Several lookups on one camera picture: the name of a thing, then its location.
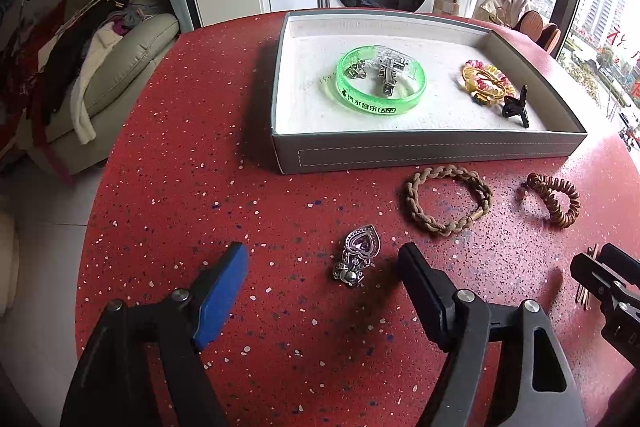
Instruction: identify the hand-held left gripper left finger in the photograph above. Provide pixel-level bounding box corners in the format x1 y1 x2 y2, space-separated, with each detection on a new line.
60 242 251 427

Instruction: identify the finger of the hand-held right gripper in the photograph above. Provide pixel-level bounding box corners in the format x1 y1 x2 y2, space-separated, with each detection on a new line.
570 252 632 314
599 243 640 288

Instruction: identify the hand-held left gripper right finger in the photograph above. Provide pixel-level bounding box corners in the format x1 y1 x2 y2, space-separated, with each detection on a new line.
396 242 588 427

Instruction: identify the gold hair clip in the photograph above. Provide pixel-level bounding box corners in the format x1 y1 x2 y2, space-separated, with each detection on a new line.
575 244 598 310

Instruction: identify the silver heart pendant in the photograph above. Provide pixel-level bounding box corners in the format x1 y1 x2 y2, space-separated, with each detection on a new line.
332 224 383 290

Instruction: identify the black claw hair clip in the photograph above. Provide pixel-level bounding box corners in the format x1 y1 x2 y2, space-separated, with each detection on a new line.
501 84 533 128

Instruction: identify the grey jewelry tray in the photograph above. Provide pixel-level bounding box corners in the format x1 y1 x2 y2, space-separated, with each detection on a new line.
270 9 588 176

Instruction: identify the yellow flower hair tie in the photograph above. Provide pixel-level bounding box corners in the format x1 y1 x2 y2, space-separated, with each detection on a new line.
464 77 512 108

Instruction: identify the green translucent bangle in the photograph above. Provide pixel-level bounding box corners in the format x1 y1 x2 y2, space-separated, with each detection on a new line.
335 46 427 116

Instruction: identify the silver cross necklace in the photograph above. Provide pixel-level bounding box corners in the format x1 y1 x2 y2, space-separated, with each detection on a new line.
346 49 411 98

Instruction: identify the pink yellow spiral hair tie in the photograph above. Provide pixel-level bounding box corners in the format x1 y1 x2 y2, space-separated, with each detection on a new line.
460 59 513 100

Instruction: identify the red lettering window sticker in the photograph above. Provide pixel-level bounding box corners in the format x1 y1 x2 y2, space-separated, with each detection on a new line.
575 24 640 108

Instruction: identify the brown chair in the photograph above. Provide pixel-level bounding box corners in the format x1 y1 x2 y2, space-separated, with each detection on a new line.
515 11 546 45
537 23 562 58

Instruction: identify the cream leather sofa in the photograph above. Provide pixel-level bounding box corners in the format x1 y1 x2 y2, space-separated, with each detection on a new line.
20 0 181 178

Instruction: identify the pile of clothes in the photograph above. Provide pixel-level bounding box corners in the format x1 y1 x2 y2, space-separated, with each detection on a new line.
0 0 161 148

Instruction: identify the brown spiral hair tie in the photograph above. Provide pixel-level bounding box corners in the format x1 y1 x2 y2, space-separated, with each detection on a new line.
520 173 582 230

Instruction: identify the brown braided bracelet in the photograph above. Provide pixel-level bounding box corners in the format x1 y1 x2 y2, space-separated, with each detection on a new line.
405 164 493 238

